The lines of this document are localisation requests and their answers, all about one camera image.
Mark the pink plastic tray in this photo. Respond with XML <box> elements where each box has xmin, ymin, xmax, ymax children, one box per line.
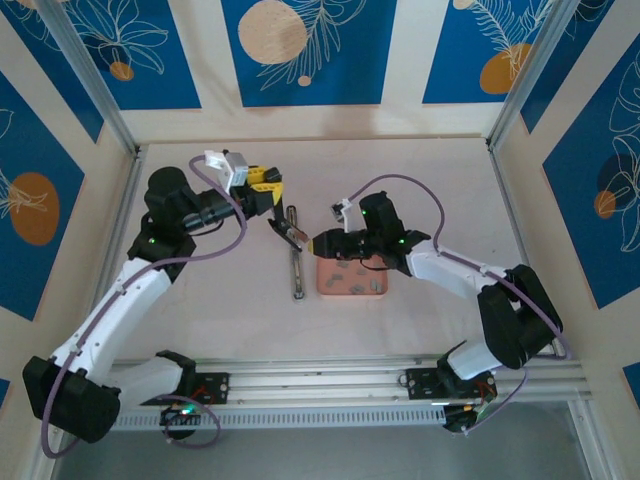
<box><xmin>315</xmin><ymin>253</ymin><xmax>389</xmax><ymax>302</ymax></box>

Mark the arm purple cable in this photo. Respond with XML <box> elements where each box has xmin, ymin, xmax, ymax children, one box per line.
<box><xmin>40</xmin><ymin>154</ymin><xmax>249</xmax><ymax>459</ymax></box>
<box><xmin>347</xmin><ymin>173</ymin><xmax>574</xmax><ymax>435</ymax></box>

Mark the grey slotted cable duct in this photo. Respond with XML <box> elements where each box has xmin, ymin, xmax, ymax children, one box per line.
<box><xmin>112</xmin><ymin>407</ymin><xmax>447</xmax><ymax>432</ymax></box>

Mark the aluminium mounting rail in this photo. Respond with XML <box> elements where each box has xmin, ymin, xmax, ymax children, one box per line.
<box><xmin>42</xmin><ymin>353</ymin><xmax>594</xmax><ymax>410</ymax></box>

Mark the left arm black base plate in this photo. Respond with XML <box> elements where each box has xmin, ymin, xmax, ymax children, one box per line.
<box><xmin>149</xmin><ymin>372</ymin><xmax>231</xmax><ymax>406</ymax></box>

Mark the aluminium table side rail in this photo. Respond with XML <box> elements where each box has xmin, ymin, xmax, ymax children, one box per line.
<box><xmin>74</xmin><ymin>147</ymin><xmax>147</xmax><ymax>369</ymax></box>
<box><xmin>487</xmin><ymin>144</ymin><xmax>561</xmax><ymax>359</ymax></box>

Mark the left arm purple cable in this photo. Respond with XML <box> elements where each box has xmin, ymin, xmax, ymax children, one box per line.
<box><xmin>40</xmin><ymin>154</ymin><xmax>249</xmax><ymax>459</ymax></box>

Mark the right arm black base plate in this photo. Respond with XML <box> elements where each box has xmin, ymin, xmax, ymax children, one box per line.
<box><xmin>405</xmin><ymin>367</ymin><xmax>497</xmax><ymax>401</ymax></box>

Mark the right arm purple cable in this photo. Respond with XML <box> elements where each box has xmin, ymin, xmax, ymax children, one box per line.
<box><xmin>347</xmin><ymin>173</ymin><xmax>574</xmax><ymax>435</ymax></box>

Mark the aluminium frame post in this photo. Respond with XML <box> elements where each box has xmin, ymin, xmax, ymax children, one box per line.
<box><xmin>37</xmin><ymin>0</ymin><xmax>142</xmax><ymax>157</ymax></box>
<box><xmin>487</xmin><ymin>0</ymin><xmax>586</xmax><ymax>151</ymax></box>

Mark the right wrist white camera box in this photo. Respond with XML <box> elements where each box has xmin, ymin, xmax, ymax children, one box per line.
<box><xmin>330</xmin><ymin>198</ymin><xmax>355</xmax><ymax>234</ymax></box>

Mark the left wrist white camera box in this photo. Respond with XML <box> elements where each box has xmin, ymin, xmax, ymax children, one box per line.
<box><xmin>203</xmin><ymin>148</ymin><xmax>250</xmax><ymax>192</ymax></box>

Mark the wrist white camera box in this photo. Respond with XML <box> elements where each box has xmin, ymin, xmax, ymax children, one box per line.
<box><xmin>203</xmin><ymin>148</ymin><xmax>250</xmax><ymax>192</ymax></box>
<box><xmin>330</xmin><ymin>198</ymin><xmax>355</xmax><ymax>234</ymax></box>

